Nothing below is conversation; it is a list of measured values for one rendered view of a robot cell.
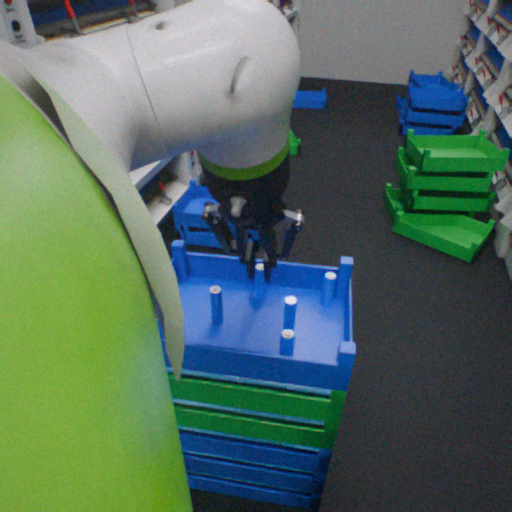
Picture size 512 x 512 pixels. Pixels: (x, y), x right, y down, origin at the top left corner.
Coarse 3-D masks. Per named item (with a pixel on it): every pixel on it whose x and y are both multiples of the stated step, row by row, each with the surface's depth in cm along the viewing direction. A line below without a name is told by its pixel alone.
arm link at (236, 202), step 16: (288, 160) 41; (208, 176) 41; (272, 176) 40; (288, 176) 44; (224, 192) 41; (240, 192) 40; (256, 192) 41; (272, 192) 42; (240, 208) 41; (256, 208) 43
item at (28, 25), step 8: (16, 0) 74; (24, 0) 75; (0, 8) 71; (24, 8) 75; (0, 16) 71; (24, 16) 76; (0, 24) 71; (24, 24) 76; (32, 24) 78; (0, 32) 72; (32, 32) 78; (8, 40) 73; (24, 40) 77; (32, 40) 78; (24, 48) 77
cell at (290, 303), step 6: (288, 300) 60; (294, 300) 60; (288, 306) 60; (294, 306) 60; (288, 312) 61; (294, 312) 61; (288, 318) 62; (294, 318) 62; (288, 324) 62; (294, 324) 63; (294, 330) 64
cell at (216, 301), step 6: (210, 288) 63; (216, 288) 62; (210, 294) 62; (216, 294) 62; (210, 300) 63; (216, 300) 63; (222, 300) 64; (216, 306) 63; (222, 306) 64; (216, 312) 64; (222, 312) 65; (216, 318) 65; (222, 318) 66
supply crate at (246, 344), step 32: (192, 256) 72; (224, 256) 71; (192, 288) 72; (224, 288) 72; (288, 288) 72; (320, 288) 71; (192, 320) 66; (224, 320) 66; (256, 320) 66; (320, 320) 66; (192, 352) 56; (224, 352) 55; (256, 352) 55; (320, 352) 61; (352, 352) 51; (320, 384) 56
